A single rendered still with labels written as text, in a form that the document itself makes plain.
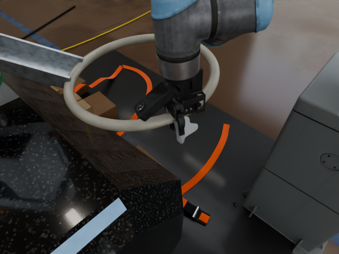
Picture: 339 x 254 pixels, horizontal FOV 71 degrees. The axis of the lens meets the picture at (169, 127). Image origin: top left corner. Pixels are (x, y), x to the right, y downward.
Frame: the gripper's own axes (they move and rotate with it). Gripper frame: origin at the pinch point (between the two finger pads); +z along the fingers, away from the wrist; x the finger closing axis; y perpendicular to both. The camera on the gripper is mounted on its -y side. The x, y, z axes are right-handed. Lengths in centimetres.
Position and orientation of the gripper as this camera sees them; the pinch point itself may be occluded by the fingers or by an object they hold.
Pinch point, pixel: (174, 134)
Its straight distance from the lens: 66.6
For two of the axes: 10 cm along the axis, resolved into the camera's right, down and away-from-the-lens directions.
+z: 0.7, 6.8, 7.3
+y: 9.1, -3.4, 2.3
